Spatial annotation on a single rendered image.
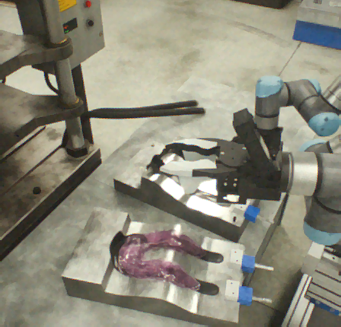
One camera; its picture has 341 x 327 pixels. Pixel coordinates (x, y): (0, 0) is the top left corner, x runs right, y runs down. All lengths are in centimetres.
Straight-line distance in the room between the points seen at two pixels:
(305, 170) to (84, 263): 75
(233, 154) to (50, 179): 108
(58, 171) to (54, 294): 56
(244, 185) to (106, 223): 70
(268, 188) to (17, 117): 108
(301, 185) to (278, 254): 172
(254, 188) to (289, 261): 169
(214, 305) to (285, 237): 134
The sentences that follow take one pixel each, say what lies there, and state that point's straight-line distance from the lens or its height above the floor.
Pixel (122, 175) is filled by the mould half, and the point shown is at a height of 86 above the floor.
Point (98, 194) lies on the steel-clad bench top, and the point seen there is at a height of 80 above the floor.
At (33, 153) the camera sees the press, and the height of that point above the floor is 79.
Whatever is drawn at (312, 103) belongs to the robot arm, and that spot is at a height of 127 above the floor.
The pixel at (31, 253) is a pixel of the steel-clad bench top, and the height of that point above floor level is 80.
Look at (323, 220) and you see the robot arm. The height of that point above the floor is 135.
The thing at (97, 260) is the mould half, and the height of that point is 91.
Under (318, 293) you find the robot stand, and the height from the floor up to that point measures 85.
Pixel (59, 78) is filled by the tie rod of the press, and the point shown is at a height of 116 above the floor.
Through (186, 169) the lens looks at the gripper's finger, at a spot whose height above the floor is 147.
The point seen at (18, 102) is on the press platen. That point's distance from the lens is 166.
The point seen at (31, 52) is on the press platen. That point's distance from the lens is 144.
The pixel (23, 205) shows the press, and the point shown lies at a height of 78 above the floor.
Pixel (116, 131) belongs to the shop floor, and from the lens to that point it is 312.
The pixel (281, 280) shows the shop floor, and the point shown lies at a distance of 231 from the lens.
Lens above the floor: 192
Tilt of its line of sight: 42 degrees down
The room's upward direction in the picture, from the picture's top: straight up
